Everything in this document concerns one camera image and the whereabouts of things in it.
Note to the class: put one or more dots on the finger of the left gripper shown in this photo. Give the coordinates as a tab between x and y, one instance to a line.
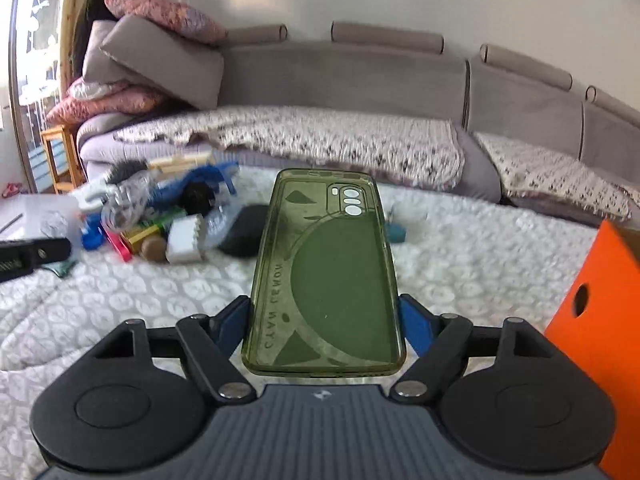
22	257

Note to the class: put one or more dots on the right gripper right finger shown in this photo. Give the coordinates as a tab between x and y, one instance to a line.
506	396

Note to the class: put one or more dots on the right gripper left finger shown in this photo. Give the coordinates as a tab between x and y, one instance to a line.
141	395

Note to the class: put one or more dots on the green transparent phone case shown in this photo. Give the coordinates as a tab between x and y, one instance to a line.
324	294

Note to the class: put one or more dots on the green plastic flat piece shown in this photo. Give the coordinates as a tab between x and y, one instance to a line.
61	268

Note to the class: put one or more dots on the blue plastic lid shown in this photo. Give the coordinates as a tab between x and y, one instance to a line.
92	233

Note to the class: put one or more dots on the wooden stool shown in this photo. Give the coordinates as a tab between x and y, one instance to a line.
59	145

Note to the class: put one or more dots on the pink clothespin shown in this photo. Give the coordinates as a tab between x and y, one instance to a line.
119	245

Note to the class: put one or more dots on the orange storage box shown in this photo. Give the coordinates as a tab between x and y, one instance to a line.
597	326

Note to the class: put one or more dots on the brown wooden ball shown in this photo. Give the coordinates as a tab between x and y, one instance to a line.
153	249

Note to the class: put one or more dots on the black steel wool scrubber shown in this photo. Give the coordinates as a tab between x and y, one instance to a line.
125	169

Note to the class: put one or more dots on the green yellow candy pack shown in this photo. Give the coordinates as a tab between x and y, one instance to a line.
158	225

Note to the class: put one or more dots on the leaf patterned quilt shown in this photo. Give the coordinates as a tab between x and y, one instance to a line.
480	260

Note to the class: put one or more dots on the blue rubber glove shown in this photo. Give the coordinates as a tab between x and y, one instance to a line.
216	176

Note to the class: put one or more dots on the white comb-edged block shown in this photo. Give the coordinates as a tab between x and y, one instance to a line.
184	240

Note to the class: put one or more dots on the white pillow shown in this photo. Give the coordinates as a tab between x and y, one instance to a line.
89	91

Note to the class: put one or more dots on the black round ball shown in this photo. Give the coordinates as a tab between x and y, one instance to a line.
197	198

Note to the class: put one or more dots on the black oval pouch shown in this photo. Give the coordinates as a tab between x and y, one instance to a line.
245	233

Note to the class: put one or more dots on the cream wooden block holder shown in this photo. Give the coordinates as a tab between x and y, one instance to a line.
179	164

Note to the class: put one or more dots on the pink floral pillow lower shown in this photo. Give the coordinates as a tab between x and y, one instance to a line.
134	100

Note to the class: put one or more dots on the pink floral pillow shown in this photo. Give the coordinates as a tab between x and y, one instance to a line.
134	100
178	17

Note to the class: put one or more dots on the teal small eraser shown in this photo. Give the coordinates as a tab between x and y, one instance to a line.
396	234

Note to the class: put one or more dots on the floral sofa cover right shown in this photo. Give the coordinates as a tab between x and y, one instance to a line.
530	172

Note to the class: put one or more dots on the floral sofa cover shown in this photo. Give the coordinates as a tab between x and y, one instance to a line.
419	152
530	172

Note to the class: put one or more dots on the grey large cushion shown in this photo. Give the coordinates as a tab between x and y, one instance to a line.
140	52

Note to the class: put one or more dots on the floral sofa cover left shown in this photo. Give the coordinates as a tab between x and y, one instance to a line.
419	152

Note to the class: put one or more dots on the pink floral pillow top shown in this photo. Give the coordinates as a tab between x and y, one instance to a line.
178	17

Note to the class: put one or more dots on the grey sectional sofa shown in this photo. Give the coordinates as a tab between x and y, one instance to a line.
401	72

